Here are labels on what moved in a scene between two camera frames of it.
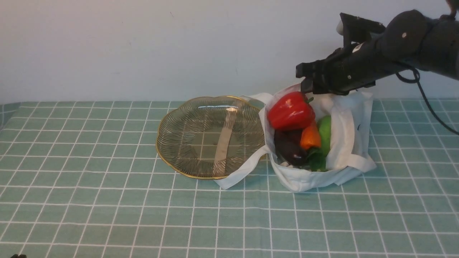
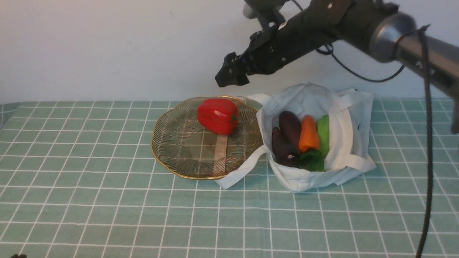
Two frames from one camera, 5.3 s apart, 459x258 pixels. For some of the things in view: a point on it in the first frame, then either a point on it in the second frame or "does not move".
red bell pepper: (290, 111) → (218, 116)
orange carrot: (310, 137) does not move
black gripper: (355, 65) → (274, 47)
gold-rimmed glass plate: (207, 137) does not move
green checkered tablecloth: (87, 180) does not move
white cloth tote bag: (350, 117) does not move
